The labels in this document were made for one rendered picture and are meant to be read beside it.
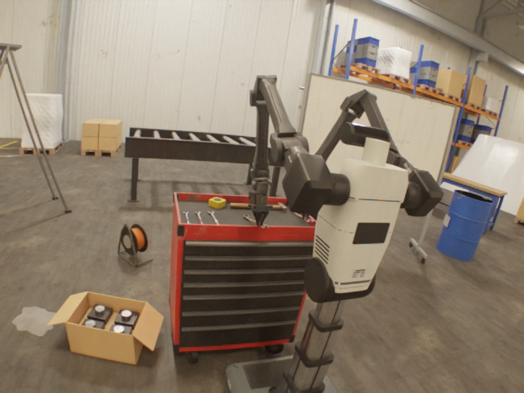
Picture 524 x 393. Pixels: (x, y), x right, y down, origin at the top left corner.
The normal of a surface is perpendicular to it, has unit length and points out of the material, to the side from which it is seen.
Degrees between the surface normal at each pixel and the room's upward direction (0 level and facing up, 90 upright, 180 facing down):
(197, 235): 90
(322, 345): 90
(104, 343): 90
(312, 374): 90
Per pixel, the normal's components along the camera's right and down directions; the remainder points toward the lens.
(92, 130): 0.25, 0.34
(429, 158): -0.16, 0.29
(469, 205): -0.68, 0.14
